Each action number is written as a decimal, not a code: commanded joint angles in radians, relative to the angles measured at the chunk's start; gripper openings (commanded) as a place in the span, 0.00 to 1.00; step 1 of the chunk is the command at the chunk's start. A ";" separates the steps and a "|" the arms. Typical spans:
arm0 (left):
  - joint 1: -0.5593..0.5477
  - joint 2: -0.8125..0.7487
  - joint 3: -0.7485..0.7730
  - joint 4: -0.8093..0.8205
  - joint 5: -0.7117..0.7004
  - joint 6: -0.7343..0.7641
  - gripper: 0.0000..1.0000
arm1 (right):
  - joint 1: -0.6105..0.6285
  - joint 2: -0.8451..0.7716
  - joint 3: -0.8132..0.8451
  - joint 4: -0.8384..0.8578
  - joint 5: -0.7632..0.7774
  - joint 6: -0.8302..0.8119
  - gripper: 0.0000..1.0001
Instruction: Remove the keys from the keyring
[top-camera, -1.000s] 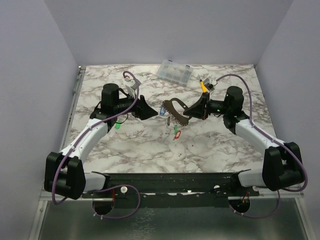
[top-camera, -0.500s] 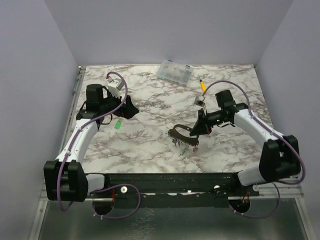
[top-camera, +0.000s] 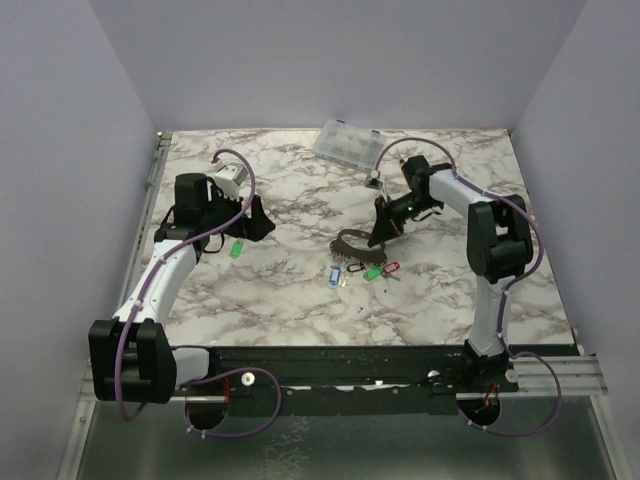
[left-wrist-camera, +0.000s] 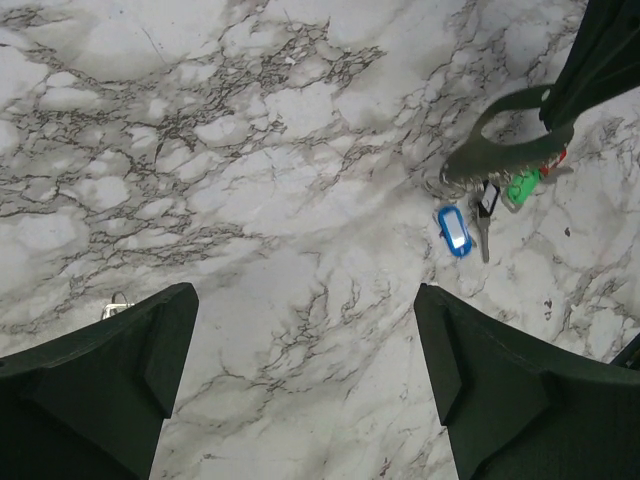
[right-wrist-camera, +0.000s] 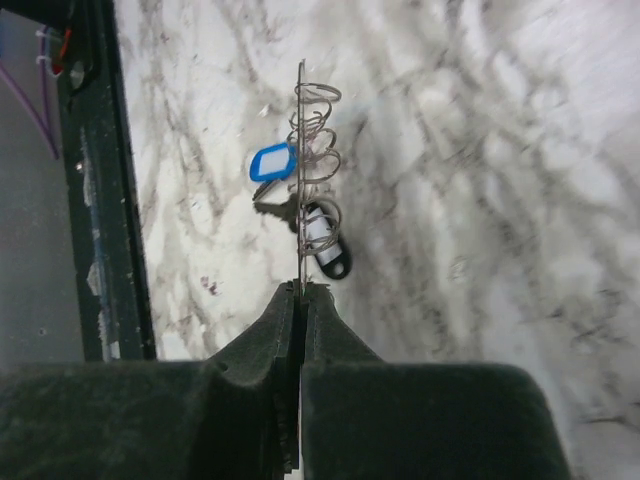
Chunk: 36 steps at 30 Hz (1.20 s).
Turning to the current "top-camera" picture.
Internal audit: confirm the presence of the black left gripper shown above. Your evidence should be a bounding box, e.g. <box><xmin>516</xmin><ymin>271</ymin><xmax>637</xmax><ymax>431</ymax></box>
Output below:
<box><xmin>201</xmin><ymin>184</ymin><xmax>274</xmax><ymax>241</ymax></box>

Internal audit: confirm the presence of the green tagged key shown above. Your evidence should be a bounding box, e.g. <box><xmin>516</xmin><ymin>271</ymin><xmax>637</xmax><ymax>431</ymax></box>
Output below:
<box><xmin>230</xmin><ymin>239</ymin><xmax>244</xmax><ymax>259</ymax></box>

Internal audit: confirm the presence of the red key tag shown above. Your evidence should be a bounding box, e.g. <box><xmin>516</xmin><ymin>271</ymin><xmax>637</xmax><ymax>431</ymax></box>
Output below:
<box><xmin>381</xmin><ymin>262</ymin><xmax>401</xmax><ymax>281</ymax></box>

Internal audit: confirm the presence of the green key tag with key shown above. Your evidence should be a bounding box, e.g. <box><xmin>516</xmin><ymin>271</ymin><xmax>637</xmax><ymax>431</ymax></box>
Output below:
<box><xmin>364</xmin><ymin>266</ymin><xmax>383</xmax><ymax>281</ymax></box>

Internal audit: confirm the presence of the black key tag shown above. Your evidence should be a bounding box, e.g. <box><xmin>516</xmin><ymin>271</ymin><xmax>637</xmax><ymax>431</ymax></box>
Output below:
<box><xmin>346</xmin><ymin>263</ymin><xmax>365</xmax><ymax>273</ymax></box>

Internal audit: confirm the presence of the blue key tag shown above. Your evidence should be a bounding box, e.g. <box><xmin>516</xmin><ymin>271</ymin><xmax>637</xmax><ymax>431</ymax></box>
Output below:
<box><xmin>328</xmin><ymin>266</ymin><xmax>341</xmax><ymax>288</ymax></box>

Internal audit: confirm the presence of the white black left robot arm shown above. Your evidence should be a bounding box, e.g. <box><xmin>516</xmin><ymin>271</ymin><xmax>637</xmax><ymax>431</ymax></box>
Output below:
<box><xmin>88</xmin><ymin>163</ymin><xmax>275</xmax><ymax>404</ymax></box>

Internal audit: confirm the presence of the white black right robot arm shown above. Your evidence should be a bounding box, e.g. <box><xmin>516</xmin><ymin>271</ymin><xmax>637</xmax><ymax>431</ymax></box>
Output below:
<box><xmin>368</xmin><ymin>156</ymin><xmax>533</xmax><ymax>391</ymax></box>

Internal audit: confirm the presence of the clear plastic organizer box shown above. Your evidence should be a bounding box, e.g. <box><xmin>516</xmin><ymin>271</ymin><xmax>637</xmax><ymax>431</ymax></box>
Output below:
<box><xmin>312</xmin><ymin>120</ymin><xmax>387</xmax><ymax>172</ymax></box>

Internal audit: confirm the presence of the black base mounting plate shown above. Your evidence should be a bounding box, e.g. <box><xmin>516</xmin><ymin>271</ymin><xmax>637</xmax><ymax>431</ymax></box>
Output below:
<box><xmin>205</xmin><ymin>346</ymin><xmax>518</xmax><ymax>417</ymax></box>

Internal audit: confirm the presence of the yellow handled screwdriver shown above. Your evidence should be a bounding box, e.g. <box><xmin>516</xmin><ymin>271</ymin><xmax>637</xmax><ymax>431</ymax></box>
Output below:
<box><xmin>396</xmin><ymin>150</ymin><xmax>407</xmax><ymax>182</ymax></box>

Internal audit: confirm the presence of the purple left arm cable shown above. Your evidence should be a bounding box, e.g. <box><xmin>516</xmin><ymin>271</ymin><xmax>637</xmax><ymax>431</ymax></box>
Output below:
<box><xmin>115</xmin><ymin>148</ymin><xmax>282</xmax><ymax>440</ymax></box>

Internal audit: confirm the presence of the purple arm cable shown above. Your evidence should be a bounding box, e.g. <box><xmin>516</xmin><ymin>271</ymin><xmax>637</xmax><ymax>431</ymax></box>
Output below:
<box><xmin>115</xmin><ymin>148</ymin><xmax>282</xmax><ymax>440</ymax></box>
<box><xmin>373</xmin><ymin>137</ymin><xmax>564</xmax><ymax>436</ymax></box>

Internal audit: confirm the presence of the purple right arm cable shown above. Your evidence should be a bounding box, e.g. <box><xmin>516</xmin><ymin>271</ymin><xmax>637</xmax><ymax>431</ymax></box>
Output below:
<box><xmin>373</xmin><ymin>137</ymin><xmax>564</xmax><ymax>436</ymax></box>

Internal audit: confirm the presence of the aluminium left side rail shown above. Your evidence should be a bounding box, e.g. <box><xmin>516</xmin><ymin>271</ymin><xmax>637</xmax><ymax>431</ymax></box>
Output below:
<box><xmin>124</xmin><ymin>131</ymin><xmax>173</xmax><ymax>290</ymax></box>

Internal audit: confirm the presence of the aluminium rail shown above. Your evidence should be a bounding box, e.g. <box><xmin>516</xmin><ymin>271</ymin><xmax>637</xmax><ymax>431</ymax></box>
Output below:
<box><xmin>124</xmin><ymin>131</ymin><xmax>173</xmax><ymax>290</ymax></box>
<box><xmin>91</xmin><ymin>345</ymin><xmax>607</xmax><ymax>404</ymax></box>

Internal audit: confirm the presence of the aluminium front rail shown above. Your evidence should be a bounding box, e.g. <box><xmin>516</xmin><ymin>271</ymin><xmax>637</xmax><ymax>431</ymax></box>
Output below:
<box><xmin>91</xmin><ymin>345</ymin><xmax>607</xmax><ymax>404</ymax></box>

